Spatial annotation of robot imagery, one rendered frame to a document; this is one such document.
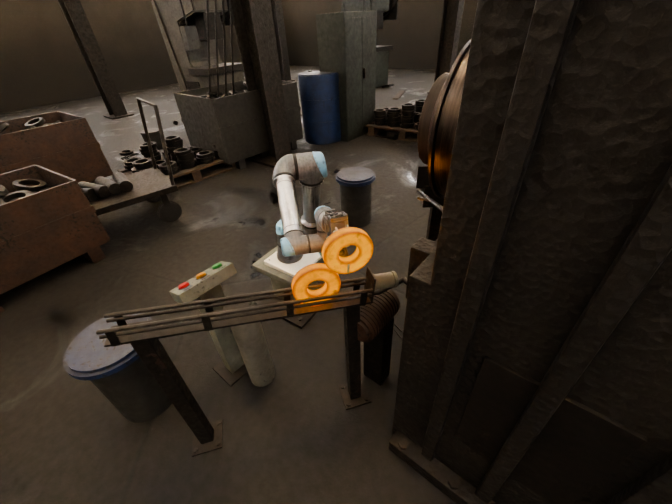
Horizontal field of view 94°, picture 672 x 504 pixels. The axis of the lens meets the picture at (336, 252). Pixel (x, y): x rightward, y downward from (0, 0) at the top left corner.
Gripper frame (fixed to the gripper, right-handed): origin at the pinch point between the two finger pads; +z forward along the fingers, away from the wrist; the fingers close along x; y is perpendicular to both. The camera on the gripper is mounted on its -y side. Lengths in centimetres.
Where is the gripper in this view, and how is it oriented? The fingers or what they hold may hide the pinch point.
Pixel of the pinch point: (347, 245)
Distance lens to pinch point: 94.0
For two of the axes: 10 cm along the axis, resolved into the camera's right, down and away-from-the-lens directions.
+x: 9.6, -2.0, 1.9
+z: 2.4, 3.3, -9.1
